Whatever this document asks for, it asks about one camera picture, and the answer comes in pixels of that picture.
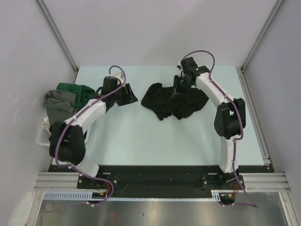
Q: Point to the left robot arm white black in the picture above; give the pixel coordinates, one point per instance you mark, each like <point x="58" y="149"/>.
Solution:
<point x="67" y="141"/>

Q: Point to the right aluminium frame rail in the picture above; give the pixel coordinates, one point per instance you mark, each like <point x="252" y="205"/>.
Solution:
<point x="255" y="119"/>

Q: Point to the aluminium corner post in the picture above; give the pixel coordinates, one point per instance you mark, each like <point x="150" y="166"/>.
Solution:
<point x="263" y="32"/>
<point x="56" y="33"/>

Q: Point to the left aluminium corner post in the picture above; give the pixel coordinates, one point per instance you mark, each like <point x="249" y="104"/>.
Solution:
<point x="56" y="33"/>

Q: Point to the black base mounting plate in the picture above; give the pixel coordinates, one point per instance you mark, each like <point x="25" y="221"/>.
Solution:
<point x="170" y="182"/>

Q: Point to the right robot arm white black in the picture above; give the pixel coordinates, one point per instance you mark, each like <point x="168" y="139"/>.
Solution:
<point x="230" y="118"/>

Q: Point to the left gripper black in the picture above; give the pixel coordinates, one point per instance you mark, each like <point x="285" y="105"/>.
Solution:
<point x="130" y="98"/>

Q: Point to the grey t shirt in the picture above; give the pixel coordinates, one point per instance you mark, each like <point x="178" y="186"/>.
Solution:
<point x="59" y="105"/>

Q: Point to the black printed t shirt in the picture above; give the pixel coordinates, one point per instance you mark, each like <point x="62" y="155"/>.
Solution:
<point x="159" y="99"/>

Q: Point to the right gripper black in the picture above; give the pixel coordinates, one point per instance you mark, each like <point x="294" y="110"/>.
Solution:
<point x="176" y="89"/>

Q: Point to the grey cable duct strip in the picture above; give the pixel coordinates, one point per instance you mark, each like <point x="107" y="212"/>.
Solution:
<point x="70" y="195"/>

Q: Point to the green t shirt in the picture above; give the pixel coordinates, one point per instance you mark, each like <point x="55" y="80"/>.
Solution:
<point x="83" y="93"/>

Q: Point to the right aluminium corner post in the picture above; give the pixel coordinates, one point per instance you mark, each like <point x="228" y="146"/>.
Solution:
<point x="263" y="32"/>

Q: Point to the white plastic laundry basket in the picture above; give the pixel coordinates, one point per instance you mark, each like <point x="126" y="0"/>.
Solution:
<point x="44" y="133"/>

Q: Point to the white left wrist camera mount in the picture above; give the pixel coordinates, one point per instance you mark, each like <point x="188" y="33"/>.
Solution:
<point x="119" y="76"/>

